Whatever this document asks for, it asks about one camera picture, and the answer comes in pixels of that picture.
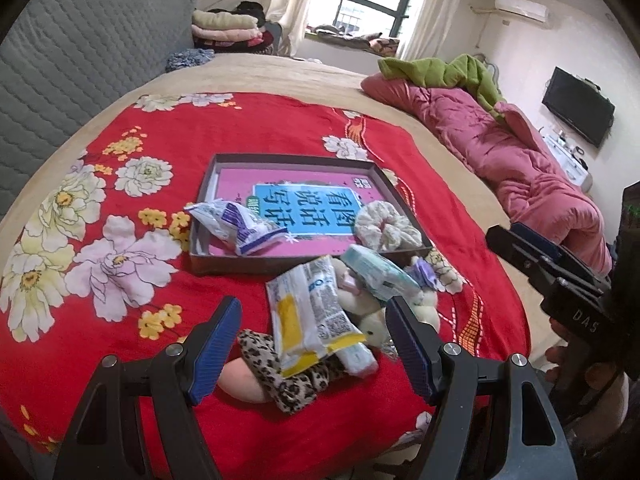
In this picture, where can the cream plush rabbit toy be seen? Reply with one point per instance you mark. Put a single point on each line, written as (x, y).
(372, 327)

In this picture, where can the peach makeup sponge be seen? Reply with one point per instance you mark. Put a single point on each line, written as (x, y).
(242, 382)

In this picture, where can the white cabinet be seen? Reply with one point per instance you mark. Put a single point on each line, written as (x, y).
(567, 157)

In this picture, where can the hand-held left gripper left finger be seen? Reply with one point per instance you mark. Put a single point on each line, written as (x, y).
(215, 350)

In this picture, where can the person's right hand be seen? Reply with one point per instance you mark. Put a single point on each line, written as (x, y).
(556, 362)

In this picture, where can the white air conditioner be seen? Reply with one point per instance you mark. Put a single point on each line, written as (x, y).
(520, 6)

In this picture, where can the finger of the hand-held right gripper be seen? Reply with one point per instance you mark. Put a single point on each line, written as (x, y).
(520, 255)
(542, 245)

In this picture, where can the cream dotted scrunchie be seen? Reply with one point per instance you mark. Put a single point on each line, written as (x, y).
(387, 227)

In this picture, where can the grey quilted headboard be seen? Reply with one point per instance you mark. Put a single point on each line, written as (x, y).
(90, 45)

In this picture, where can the leopard print scrunchie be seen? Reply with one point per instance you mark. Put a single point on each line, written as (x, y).
(290, 390)

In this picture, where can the black wall television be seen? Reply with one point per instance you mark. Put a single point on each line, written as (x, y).
(577, 105)

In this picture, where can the shallow brown cardboard tray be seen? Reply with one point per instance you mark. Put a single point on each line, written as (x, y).
(300, 262)

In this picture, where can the patterned window seat cushions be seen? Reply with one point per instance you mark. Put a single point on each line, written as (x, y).
(360, 40)

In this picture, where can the light blue tissue pack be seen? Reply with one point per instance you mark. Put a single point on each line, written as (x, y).
(380, 272)

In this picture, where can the green blanket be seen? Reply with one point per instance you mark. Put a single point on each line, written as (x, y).
(435, 70)

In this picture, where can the beige bed sheet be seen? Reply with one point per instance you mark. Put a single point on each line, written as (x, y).
(280, 72)

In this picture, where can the cream folded blanket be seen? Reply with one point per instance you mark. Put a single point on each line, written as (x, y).
(222, 19)

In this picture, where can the blue patterned cloth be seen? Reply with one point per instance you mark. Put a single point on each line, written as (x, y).
(187, 60)

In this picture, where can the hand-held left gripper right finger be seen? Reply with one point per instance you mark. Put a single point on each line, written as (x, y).
(407, 345)

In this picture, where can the red floral blanket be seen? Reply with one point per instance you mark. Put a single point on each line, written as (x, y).
(280, 125)

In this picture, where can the yellow and white tissue pack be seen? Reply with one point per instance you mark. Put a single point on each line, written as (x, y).
(307, 310)

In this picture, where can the cream curtain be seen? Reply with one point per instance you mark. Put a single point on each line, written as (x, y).
(292, 0)
(435, 5)

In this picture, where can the white and blue tissue pack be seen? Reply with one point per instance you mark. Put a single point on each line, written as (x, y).
(235, 222)

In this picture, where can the small white tissue pack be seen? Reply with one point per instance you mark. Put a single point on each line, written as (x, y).
(357, 360)

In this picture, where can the pink quilt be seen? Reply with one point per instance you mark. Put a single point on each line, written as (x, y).
(500, 145)

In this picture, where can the pink book with blue label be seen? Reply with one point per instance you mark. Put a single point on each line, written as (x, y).
(300, 185)

